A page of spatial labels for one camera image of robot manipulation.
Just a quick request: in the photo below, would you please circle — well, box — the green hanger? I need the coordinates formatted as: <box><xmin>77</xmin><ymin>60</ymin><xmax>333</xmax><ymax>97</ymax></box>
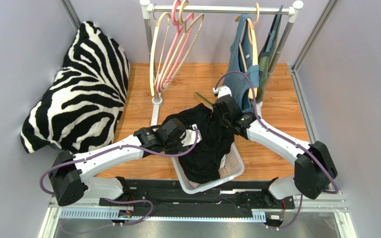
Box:
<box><xmin>195</xmin><ymin>92</ymin><xmax>213</xmax><ymax>106</ymax></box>

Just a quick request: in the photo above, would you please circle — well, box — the pink lilac tank top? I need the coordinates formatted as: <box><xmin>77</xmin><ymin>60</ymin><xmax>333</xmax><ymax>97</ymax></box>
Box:
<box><xmin>187</xmin><ymin>179</ymin><xmax>199</xmax><ymax>188</ymax></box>

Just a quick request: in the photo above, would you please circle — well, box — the cream white hanger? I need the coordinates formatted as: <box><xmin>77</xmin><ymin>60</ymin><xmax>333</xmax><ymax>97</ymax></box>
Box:
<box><xmin>149</xmin><ymin>12</ymin><xmax>171</xmax><ymax>97</ymax></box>

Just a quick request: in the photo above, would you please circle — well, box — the beige hanger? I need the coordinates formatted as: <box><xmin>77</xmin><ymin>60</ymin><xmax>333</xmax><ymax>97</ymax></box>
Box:
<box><xmin>158</xmin><ymin>0</ymin><xmax>204</xmax><ymax>92</ymax></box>

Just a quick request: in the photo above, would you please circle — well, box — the pink plastic hanger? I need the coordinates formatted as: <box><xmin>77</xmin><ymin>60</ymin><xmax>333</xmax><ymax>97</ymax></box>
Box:
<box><xmin>156</xmin><ymin>0</ymin><xmax>195</xmax><ymax>93</ymax></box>

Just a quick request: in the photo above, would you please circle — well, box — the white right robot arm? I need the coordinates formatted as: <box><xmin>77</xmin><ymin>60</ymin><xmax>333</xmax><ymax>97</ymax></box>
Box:
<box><xmin>212</xmin><ymin>95</ymin><xmax>338</xmax><ymax>201</ymax></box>

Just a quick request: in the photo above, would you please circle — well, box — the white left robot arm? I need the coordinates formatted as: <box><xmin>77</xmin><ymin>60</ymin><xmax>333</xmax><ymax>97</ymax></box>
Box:
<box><xmin>46</xmin><ymin>118</ymin><xmax>201</xmax><ymax>206</ymax></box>

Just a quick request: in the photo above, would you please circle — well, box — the wooden hanger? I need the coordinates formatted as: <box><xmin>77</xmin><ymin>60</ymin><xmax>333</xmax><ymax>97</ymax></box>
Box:
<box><xmin>235</xmin><ymin>2</ymin><xmax>260</xmax><ymax>100</ymax></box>

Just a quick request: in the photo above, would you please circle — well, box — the blue ribbed tank top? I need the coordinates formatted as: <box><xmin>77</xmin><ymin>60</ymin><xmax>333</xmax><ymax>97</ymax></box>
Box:
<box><xmin>223</xmin><ymin>14</ymin><xmax>260</xmax><ymax>113</ymax></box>

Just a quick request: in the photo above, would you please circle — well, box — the olive green tank top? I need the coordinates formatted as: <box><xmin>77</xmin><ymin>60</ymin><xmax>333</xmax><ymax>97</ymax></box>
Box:
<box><xmin>256</xmin><ymin>13</ymin><xmax>284</xmax><ymax>104</ymax></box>

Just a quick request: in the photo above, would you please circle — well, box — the blue grey hanger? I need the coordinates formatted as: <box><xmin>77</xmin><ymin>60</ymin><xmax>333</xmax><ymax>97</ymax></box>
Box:
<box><xmin>258</xmin><ymin>5</ymin><xmax>283</xmax><ymax>58</ymax></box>

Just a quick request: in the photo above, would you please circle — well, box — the white plastic laundry basket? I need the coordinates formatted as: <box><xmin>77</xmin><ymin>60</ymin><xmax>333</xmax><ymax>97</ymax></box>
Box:
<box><xmin>171</xmin><ymin>143</ymin><xmax>245</xmax><ymax>194</ymax></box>

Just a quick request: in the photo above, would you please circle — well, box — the zebra striped pillow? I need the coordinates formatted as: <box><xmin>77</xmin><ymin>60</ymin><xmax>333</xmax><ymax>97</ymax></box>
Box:
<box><xmin>20</xmin><ymin>21</ymin><xmax>130</xmax><ymax>154</ymax></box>

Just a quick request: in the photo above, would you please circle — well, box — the white metal clothes rack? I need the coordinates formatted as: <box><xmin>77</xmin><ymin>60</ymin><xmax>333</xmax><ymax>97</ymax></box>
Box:
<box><xmin>139</xmin><ymin>0</ymin><xmax>304</xmax><ymax>125</ymax></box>

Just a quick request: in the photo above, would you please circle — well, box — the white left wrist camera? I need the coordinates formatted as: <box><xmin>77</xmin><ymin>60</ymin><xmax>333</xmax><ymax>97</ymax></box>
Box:
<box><xmin>181</xmin><ymin>124</ymin><xmax>202</xmax><ymax>147</ymax></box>

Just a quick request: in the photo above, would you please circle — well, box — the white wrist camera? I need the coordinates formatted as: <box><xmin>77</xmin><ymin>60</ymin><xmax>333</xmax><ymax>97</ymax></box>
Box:
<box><xmin>181</xmin><ymin>124</ymin><xmax>202</xmax><ymax>147</ymax></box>
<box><xmin>212</xmin><ymin>86</ymin><xmax>232</xmax><ymax>99</ymax></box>

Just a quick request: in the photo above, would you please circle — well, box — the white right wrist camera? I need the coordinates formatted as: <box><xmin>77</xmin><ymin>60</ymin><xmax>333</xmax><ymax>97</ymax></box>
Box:
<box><xmin>212</xmin><ymin>86</ymin><xmax>232</xmax><ymax>99</ymax></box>

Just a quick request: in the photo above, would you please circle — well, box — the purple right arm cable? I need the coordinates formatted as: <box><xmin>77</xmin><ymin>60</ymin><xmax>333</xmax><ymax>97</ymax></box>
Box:
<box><xmin>214</xmin><ymin>70</ymin><xmax>340</xmax><ymax>230</ymax></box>

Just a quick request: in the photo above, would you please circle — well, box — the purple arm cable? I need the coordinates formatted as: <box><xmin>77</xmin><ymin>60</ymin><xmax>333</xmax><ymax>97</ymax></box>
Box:
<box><xmin>39</xmin><ymin>128</ymin><xmax>200</xmax><ymax>196</ymax></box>
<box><xmin>214</xmin><ymin>70</ymin><xmax>340</xmax><ymax>230</ymax></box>

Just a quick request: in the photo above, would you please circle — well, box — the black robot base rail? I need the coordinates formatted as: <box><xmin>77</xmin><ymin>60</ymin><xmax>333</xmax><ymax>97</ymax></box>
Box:
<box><xmin>55</xmin><ymin>178</ymin><xmax>320</xmax><ymax>220</ymax></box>

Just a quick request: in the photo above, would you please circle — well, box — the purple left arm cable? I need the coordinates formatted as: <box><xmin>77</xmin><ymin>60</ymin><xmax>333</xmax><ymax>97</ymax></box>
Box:
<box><xmin>39</xmin><ymin>128</ymin><xmax>200</xmax><ymax>196</ymax></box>

